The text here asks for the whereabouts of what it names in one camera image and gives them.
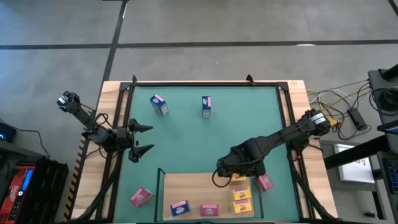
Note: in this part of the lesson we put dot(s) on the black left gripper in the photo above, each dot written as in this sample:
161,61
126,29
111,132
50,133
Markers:
125,138

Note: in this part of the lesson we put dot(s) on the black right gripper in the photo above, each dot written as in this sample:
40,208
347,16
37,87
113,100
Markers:
242,161

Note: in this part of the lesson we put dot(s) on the yellow cereal box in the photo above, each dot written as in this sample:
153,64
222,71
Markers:
238,179
242,206
242,193

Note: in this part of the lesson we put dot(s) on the pink cereal box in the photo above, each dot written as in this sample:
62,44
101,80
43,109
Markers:
141,197
265,183
209,210

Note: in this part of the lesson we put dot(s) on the blue cereal box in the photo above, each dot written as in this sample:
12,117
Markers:
159,105
179,208
206,107

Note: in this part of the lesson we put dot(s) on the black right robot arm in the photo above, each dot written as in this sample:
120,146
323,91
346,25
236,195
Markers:
280,137

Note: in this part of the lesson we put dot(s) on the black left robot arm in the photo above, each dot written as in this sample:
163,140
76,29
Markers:
84,116

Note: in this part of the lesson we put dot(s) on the green table mat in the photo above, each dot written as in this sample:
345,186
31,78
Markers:
233,102

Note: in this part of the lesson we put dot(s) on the yellow black hazard tape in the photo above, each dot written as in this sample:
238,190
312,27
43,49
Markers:
72,189

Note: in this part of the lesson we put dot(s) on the black plastic crate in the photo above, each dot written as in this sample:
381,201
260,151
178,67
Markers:
49,189

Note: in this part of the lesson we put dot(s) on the black metal beam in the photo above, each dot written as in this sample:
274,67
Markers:
354,153

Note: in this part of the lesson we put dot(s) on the white board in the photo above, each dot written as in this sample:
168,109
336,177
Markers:
354,172

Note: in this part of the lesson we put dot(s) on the black power adapter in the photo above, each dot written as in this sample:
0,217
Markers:
357,118

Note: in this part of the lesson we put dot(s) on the black device with blue light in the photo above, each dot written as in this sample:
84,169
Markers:
7,132

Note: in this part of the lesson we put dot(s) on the red electronic device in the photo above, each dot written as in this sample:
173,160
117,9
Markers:
14,193

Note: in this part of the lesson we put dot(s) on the small black floor object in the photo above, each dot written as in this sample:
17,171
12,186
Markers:
370,214

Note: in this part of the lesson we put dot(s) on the dark keyboard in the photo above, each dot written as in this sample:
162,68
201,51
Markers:
392,174

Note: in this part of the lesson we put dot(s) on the tablet with blue screen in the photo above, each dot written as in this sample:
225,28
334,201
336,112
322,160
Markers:
391,129

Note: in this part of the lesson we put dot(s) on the grey cart top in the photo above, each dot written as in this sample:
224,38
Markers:
374,81

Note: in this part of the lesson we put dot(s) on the wooden shelf with black frame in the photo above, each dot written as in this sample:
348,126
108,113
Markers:
192,189

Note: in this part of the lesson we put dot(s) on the black frame clamp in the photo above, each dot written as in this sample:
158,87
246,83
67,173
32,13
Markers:
134,79
250,79

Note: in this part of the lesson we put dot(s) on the black metal table frame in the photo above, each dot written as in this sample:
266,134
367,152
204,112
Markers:
202,83

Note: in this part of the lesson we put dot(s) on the black round post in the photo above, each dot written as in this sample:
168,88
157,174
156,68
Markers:
391,73

